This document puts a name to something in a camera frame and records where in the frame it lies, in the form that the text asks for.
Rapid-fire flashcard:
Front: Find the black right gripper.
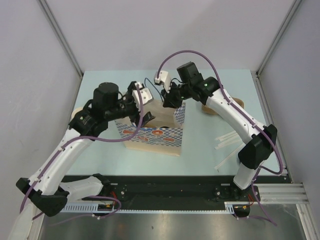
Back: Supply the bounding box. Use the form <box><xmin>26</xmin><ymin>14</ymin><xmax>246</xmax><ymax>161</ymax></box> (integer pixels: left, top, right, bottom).
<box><xmin>161</xmin><ymin>80</ymin><xmax>192</xmax><ymax>109</ymax></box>

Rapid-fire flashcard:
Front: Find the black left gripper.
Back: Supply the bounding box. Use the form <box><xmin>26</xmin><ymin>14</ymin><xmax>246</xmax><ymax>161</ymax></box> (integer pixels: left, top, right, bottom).
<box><xmin>105</xmin><ymin>83</ymin><xmax>155</xmax><ymax>128</ymax></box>

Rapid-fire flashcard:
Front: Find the blue checkered paper bag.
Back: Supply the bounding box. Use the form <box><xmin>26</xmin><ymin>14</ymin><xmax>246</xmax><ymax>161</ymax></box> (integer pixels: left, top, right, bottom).
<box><xmin>123</xmin><ymin>99</ymin><xmax>186</xmax><ymax>156</ymax></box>

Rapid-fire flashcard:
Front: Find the white straw front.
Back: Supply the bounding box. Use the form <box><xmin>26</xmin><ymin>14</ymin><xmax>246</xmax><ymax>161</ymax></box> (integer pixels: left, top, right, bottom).
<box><xmin>214</xmin><ymin>144</ymin><xmax>243</xmax><ymax>171</ymax></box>

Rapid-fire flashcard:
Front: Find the white straw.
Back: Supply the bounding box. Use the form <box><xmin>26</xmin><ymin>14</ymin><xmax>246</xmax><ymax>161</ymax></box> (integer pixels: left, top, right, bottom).
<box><xmin>215</xmin><ymin>139</ymin><xmax>242</xmax><ymax>150</ymax></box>
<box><xmin>214</xmin><ymin>144</ymin><xmax>243</xmax><ymax>171</ymax></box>
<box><xmin>218</xmin><ymin>133</ymin><xmax>239</xmax><ymax>145</ymax></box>
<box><xmin>215</xmin><ymin>130</ymin><xmax>237</xmax><ymax>140</ymax></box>

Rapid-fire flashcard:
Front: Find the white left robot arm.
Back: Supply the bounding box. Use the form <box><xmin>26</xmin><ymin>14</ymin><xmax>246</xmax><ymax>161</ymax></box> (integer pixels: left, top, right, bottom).
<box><xmin>16</xmin><ymin>81</ymin><xmax>154</xmax><ymax>217</ymax></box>

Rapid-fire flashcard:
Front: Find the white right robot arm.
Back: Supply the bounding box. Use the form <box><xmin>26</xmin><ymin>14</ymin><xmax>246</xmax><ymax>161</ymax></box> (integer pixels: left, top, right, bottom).
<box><xmin>154</xmin><ymin>62</ymin><xmax>278</xmax><ymax>201</ymax></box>

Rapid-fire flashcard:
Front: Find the stack of brown paper cups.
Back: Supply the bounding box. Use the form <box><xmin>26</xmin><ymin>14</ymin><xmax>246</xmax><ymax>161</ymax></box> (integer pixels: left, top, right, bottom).
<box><xmin>71</xmin><ymin>107</ymin><xmax>83</xmax><ymax>120</ymax></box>

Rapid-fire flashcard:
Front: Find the white wrapped straw back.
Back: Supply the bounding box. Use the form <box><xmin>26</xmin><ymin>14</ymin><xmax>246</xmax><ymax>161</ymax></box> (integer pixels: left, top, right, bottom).
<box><xmin>215</xmin><ymin>130</ymin><xmax>237</xmax><ymax>140</ymax></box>

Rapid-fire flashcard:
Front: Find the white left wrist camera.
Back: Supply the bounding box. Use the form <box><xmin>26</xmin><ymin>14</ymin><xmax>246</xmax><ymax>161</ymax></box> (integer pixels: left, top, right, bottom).
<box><xmin>131</xmin><ymin>82</ymin><xmax>154</xmax><ymax>111</ymax></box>

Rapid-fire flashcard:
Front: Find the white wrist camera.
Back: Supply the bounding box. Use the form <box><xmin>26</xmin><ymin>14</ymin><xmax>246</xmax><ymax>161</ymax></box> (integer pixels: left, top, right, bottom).
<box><xmin>154</xmin><ymin>70</ymin><xmax>172</xmax><ymax>93</ymax></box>
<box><xmin>131</xmin><ymin>82</ymin><xmax>154</xmax><ymax>111</ymax></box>

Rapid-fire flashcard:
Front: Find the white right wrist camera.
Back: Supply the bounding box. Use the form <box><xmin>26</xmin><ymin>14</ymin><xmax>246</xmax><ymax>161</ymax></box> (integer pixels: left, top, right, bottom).
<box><xmin>154</xmin><ymin>70</ymin><xmax>172</xmax><ymax>93</ymax></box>

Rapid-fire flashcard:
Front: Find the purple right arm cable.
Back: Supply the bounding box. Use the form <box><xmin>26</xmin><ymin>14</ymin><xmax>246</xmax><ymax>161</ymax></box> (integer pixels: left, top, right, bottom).
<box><xmin>157</xmin><ymin>49</ymin><xmax>285</xmax><ymax>227</ymax></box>

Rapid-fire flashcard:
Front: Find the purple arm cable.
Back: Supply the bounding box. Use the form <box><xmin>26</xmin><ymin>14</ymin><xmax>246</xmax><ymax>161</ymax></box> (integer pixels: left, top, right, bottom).
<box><xmin>157</xmin><ymin>49</ymin><xmax>285</xmax><ymax>227</ymax></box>
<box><xmin>19</xmin><ymin>84</ymin><xmax>145</xmax><ymax>226</ymax></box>

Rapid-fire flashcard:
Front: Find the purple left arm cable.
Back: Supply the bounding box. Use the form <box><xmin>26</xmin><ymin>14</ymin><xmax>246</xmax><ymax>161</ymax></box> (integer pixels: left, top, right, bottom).
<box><xmin>19</xmin><ymin>84</ymin><xmax>145</xmax><ymax>226</ymax></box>

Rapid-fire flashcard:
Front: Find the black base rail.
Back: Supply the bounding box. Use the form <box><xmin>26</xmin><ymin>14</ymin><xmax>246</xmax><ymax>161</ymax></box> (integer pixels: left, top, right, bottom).
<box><xmin>59</xmin><ymin>174</ymin><xmax>261</xmax><ymax>213</ymax></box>

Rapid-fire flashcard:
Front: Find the aluminium frame post left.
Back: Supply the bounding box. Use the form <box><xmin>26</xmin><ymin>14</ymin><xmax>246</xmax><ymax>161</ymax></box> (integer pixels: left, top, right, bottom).
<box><xmin>36</xmin><ymin>0</ymin><xmax>84</xmax><ymax>79</ymax></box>

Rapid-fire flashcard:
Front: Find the aluminium frame post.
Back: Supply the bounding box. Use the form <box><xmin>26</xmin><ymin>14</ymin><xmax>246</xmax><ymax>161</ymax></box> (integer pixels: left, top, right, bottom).
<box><xmin>36</xmin><ymin>0</ymin><xmax>84</xmax><ymax>79</ymax></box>
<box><xmin>255</xmin><ymin>0</ymin><xmax>304</xmax><ymax>77</ymax></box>

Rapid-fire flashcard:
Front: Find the aluminium frame post right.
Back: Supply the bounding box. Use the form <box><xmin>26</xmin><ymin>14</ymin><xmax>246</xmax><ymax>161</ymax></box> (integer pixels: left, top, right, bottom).
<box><xmin>255</xmin><ymin>0</ymin><xmax>304</xmax><ymax>77</ymax></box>

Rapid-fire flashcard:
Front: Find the aluminium frame rail right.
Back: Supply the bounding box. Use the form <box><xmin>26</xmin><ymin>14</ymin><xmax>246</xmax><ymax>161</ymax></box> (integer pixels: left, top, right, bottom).
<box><xmin>251</xmin><ymin>71</ymin><xmax>320</xmax><ymax>240</ymax></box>

